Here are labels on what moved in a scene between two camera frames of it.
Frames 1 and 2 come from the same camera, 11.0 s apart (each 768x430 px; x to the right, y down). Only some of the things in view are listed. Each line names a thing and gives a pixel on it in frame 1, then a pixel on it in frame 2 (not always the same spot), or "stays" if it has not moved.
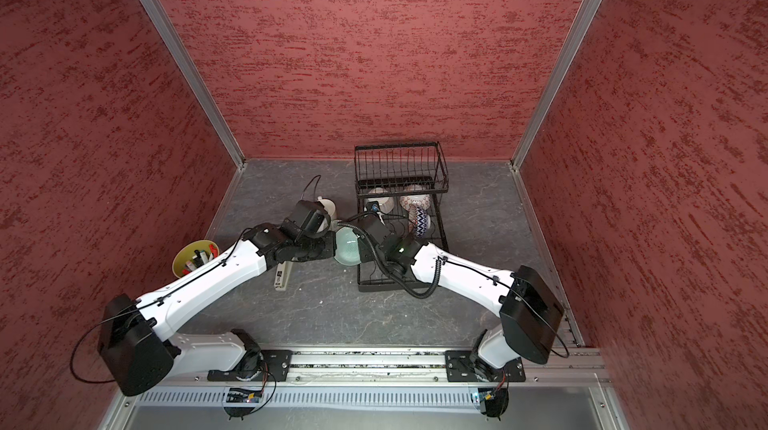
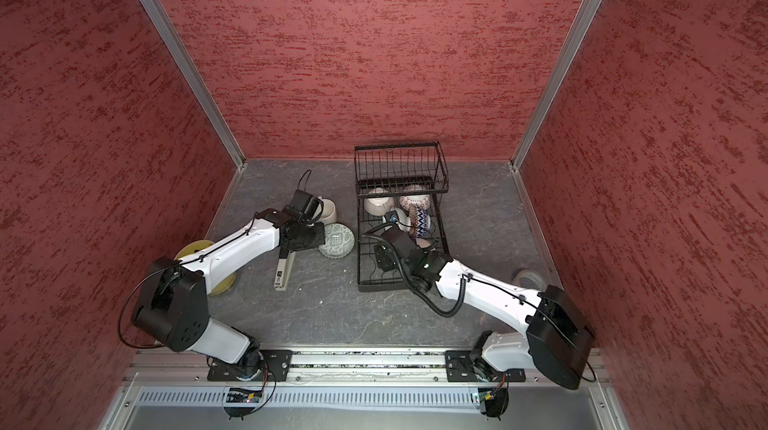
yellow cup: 186,254 stays
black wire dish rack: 401,185 stays
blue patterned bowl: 412,204 → 419,221
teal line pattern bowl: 347,247 → 401,219
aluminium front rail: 393,365 stays
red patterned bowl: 422,199 stays
